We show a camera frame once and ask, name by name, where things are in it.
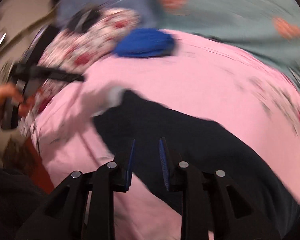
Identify dark navy bear pants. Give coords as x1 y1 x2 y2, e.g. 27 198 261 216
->
93 87 300 236

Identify person's left hand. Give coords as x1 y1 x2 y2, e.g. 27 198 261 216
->
0 83 35 125

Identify red floral pillow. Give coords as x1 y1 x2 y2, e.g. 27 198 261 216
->
29 7 141 120

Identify blue folded garment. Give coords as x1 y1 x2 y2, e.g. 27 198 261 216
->
113 28 176 58

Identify pink floral bed sheet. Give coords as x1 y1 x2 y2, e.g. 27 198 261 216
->
31 29 300 240

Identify teal heart-print quilt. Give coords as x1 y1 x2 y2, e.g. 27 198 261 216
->
158 0 300 90

